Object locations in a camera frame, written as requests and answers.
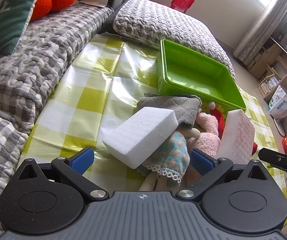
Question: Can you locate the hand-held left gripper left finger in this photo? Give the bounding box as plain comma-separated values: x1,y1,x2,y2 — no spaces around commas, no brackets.
18,147,106,202

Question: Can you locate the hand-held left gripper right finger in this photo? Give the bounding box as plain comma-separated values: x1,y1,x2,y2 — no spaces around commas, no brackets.
176,149,269,202

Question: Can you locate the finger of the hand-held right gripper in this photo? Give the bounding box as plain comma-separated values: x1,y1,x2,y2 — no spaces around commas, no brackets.
258,147,287,175

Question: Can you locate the pink plush toy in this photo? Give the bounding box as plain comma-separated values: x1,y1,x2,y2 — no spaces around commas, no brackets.
187,112,221,180

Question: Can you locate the rabbit doll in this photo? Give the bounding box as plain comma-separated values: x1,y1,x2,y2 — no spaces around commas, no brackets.
136,127,201,192

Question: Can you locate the pink and white sponge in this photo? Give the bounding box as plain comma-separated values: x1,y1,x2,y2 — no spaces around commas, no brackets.
217,109,255,165

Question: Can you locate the red and white plush toy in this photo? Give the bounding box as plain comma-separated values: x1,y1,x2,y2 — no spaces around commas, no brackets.
208,102,225,133

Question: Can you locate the grey towel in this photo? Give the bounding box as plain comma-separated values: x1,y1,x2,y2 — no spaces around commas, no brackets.
137,92,202,128

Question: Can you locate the white sponge block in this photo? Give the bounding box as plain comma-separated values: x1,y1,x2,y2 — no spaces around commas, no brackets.
102,106,179,170

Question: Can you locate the green plastic bin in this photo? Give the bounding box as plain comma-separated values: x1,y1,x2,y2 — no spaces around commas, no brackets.
157,39,247,112

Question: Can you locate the white paper bag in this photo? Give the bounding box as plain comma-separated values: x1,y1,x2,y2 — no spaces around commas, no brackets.
268,85,287,120

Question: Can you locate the yellow-green checked tablecloth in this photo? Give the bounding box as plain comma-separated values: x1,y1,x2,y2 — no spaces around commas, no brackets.
21,34,287,193

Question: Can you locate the wooden shelf unit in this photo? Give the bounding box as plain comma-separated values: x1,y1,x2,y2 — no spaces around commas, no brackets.
247,21,287,103

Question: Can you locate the grey curtain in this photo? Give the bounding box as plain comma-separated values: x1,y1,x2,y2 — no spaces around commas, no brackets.
233,0,287,65

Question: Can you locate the grey knitted ottoman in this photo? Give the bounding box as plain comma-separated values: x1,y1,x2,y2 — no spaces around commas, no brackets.
112,0,235,78

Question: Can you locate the red plastic chair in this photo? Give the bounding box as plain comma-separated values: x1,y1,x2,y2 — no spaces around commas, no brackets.
170,0,195,12

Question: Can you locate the white paper sheet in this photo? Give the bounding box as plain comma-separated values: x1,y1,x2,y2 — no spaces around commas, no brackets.
78,0,108,7

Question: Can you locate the teal patterned pillow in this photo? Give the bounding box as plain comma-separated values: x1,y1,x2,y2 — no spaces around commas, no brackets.
0,0,45,55

